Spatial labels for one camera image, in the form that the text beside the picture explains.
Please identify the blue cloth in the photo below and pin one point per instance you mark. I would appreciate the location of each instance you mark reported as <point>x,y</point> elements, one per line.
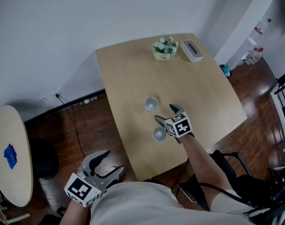
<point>10,156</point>

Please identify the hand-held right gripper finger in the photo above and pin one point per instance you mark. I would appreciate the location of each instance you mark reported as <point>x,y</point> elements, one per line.
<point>176,108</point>
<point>160,122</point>

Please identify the white shelf with bottles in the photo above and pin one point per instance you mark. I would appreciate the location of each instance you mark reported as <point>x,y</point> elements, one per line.
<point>253,48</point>

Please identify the black metal rack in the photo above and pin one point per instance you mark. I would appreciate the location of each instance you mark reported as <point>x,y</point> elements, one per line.
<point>284,109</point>

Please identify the teal round object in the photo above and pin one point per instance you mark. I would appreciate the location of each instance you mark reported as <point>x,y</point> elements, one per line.
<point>226,69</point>

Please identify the person's right forearm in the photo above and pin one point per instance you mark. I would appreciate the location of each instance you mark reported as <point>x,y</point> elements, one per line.
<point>201,167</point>

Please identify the round wooden side table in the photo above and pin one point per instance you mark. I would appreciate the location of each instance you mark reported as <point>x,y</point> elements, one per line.
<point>9,172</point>

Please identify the potted white flowers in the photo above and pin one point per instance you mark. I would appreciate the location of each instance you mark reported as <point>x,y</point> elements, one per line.
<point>164,48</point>

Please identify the white tissue box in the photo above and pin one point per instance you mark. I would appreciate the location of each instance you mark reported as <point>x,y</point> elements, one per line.
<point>191,51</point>

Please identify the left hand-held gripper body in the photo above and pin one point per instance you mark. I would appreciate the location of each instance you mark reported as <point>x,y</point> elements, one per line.
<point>80,189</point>

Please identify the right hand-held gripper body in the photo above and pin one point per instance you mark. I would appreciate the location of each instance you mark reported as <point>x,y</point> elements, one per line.
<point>178,125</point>

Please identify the black round stool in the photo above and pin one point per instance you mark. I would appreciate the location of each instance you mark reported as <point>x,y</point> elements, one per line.
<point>42,158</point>

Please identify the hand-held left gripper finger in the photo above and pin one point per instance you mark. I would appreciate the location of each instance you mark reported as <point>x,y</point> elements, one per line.
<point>112,174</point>
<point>99,159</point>

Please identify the white cup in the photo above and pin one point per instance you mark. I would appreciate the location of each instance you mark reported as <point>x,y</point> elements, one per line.
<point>151,104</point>
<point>158,135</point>

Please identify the black office chair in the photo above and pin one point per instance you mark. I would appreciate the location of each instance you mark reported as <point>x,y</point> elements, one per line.
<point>229,172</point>

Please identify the person's left forearm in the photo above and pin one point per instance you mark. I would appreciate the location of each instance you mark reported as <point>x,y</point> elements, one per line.
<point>75,213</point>

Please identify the person's white shirt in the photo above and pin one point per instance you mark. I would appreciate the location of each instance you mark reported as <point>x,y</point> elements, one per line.
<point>142,205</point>

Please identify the white wall socket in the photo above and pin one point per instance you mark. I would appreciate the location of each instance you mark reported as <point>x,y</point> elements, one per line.
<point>55,93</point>

